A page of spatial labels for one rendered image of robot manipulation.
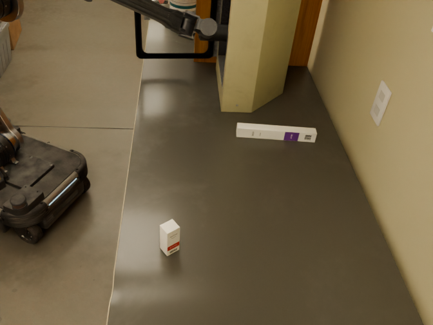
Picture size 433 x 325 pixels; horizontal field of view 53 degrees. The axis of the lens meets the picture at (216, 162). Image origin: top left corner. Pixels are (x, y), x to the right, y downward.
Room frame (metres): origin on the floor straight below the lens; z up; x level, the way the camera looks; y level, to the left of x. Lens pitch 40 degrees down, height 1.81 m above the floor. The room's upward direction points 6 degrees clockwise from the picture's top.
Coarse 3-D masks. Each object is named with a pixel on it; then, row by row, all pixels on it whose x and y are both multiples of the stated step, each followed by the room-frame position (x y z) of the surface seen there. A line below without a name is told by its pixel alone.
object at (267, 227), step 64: (192, 64) 1.63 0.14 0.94; (192, 128) 1.19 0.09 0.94; (320, 128) 1.26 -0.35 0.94; (128, 192) 0.86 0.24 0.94; (192, 192) 0.88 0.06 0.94; (256, 192) 0.91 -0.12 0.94; (320, 192) 0.94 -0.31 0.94; (128, 256) 0.64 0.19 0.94; (192, 256) 0.66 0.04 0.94; (256, 256) 0.68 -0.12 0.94; (320, 256) 0.70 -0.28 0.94; (384, 256) 0.72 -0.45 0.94; (128, 320) 0.48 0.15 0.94; (192, 320) 0.49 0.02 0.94; (256, 320) 0.51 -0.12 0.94; (320, 320) 0.52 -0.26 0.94; (384, 320) 0.54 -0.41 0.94
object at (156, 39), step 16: (160, 0) 1.56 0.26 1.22; (176, 0) 1.57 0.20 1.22; (192, 0) 1.59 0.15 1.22; (208, 0) 1.60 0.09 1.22; (208, 16) 1.60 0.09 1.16; (144, 32) 1.55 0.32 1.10; (160, 32) 1.56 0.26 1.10; (144, 48) 1.55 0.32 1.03; (160, 48) 1.56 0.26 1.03; (176, 48) 1.57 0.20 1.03; (192, 48) 1.59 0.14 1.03
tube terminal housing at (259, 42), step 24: (240, 0) 1.31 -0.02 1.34; (264, 0) 1.32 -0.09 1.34; (288, 0) 1.41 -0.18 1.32; (240, 24) 1.31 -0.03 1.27; (264, 24) 1.32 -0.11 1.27; (288, 24) 1.43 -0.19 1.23; (240, 48) 1.31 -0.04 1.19; (264, 48) 1.33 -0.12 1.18; (288, 48) 1.46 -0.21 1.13; (216, 72) 1.56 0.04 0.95; (240, 72) 1.31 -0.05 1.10; (264, 72) 1.35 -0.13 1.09; (240, 96) 1.31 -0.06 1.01; (264, 96) 1.37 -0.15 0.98
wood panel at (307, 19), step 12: (312, 0) 1.72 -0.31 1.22; (300, 12) 1.71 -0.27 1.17; (312, 12) 1.72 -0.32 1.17; (300, 24) 1.71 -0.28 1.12; (312, 24) 1.72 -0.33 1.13; (300, 36) 1.72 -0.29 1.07; (312, 36) 1.72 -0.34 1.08; (300, 48) 1.72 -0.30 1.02; (204, 60) 1.67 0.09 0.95; (300, 60) 1.72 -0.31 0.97
